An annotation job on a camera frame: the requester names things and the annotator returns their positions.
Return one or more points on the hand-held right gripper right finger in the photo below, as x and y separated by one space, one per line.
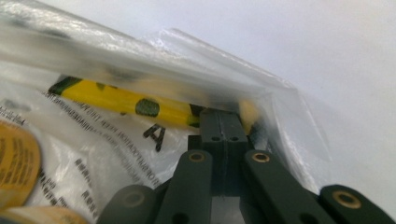
233 133

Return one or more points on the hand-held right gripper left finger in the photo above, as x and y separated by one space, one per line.
211 133

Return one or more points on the yellow snack packet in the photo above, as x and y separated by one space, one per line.
118 101

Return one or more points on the clear plastic bag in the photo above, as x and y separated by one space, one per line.
130 59

